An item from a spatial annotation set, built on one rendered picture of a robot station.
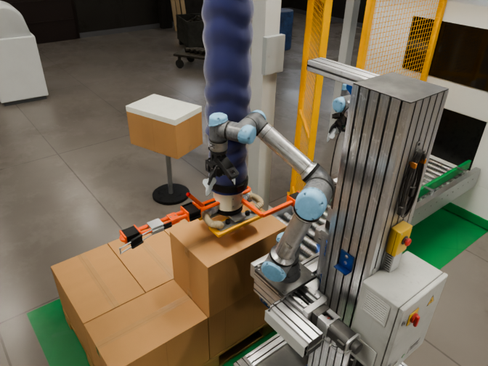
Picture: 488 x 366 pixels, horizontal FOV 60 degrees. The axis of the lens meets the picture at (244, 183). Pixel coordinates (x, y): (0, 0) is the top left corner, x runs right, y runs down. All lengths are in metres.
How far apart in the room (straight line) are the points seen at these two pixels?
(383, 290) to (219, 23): 1.34
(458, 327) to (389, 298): 1.82
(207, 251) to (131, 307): 0.61
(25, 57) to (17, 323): 4.75
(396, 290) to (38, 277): 2.92
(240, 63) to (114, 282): 1.64
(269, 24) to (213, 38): 1.57
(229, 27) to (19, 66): 5.79
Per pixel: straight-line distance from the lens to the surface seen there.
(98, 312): 2.75
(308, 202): 1.63
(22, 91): 7.59
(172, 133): 3.91
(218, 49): 1.98
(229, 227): 2.37
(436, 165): 4.50
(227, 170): 1.73
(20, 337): 3.54
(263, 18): 3.50
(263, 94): 3.65
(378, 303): 1.92
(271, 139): 1.75
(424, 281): 2.02
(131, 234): 2.17
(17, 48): 7.43
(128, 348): 2.54
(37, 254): 4.18
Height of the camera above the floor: 2.53
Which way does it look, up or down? 32 degrees down
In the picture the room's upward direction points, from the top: 1 degrees clockwise
